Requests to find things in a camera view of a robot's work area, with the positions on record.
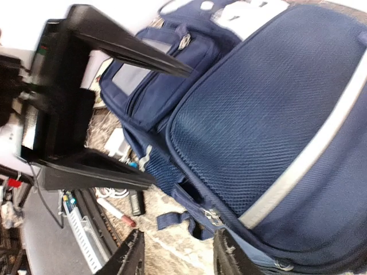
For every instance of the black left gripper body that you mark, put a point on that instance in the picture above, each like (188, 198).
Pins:
(58, 110)

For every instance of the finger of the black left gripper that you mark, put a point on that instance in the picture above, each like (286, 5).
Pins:
(89, 169)
(101, 32)

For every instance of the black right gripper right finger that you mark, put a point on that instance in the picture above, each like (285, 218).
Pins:
(229, 258)

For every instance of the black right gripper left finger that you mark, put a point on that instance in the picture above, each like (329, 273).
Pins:
(129, 259)

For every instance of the white charger with cable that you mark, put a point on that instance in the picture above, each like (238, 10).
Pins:
(118, 148)

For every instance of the white pen red cap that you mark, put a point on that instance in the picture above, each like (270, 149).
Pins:
(115, 212)

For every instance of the black marker blue cap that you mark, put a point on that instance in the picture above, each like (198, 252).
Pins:
(137, 203)

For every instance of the navy blue student backpack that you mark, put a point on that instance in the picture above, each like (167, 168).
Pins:
(266, 138)

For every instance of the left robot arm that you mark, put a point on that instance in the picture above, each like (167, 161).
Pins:
(14, 86)

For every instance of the small circuit board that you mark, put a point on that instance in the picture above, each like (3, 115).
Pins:
(69, 202)

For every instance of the black front rail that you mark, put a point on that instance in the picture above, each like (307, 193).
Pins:
(106, 234)

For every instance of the white slotted cable duct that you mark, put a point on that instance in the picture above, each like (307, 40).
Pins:
(86, 238)

